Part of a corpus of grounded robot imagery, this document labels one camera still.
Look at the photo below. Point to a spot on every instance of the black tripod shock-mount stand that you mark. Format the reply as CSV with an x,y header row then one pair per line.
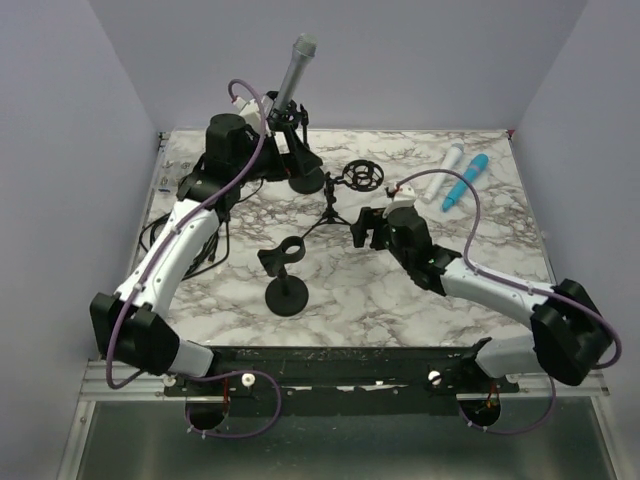
x,y
360,176

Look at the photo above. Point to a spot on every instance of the black tall round-base stand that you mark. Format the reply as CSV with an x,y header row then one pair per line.
x,y
296,117

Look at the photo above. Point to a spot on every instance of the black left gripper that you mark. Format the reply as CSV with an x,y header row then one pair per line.
x,y
304,158

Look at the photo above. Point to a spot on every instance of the black short clip stand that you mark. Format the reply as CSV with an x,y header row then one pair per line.
x,y
286,295

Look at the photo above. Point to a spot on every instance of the blue microphone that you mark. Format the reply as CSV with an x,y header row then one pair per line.
x,y
475,168

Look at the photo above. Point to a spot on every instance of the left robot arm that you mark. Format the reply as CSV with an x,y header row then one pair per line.
x,y
129,324

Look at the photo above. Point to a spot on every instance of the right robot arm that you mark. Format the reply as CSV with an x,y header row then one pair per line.
x,y
565,340

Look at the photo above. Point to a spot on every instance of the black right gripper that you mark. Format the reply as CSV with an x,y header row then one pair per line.
x,y
370,218

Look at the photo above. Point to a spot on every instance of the silver microphone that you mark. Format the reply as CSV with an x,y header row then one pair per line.
x,y
303,52

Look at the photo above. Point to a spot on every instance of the clear plastic parts box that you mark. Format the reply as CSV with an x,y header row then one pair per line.
x,y
173,167

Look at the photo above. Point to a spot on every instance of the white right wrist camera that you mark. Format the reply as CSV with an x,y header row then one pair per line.
x,y
400,197

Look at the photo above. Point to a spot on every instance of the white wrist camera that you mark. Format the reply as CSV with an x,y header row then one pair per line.
x,y
249,110
400,197

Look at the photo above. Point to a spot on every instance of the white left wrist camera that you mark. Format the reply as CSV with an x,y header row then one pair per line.
x,y
249,110

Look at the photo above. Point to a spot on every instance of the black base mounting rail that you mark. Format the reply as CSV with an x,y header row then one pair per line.
x,y
345,381

